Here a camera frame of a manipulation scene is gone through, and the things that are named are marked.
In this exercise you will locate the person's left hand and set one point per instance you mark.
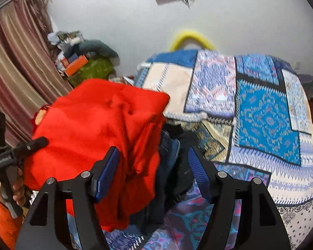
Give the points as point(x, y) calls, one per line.
point(18, 190)

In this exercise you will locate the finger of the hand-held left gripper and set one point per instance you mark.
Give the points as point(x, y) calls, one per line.
point(34, 143)

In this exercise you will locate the grey backpack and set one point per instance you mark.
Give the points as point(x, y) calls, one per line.
point(309, 83)

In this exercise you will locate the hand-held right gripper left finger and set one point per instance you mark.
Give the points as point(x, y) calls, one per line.
point(107, 177)

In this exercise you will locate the red zip jacket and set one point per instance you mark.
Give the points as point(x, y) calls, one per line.
point(94, 125)

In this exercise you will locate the blue patchwork blanket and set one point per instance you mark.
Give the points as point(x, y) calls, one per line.
point(263, 119)

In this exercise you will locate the orange box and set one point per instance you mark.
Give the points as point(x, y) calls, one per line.
point(75, 66)

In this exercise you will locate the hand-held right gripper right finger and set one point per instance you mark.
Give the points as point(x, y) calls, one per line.
point(198, 172)

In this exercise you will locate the striped brown curtain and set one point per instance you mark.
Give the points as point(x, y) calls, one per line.
point(15, 70)

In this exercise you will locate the white wall socket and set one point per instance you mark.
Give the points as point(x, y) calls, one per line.
point(297, 66)

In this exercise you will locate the black garment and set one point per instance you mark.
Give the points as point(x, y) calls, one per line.
point(182, 166)

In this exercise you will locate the blue jeans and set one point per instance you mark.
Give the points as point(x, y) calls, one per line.
point(169, 147)

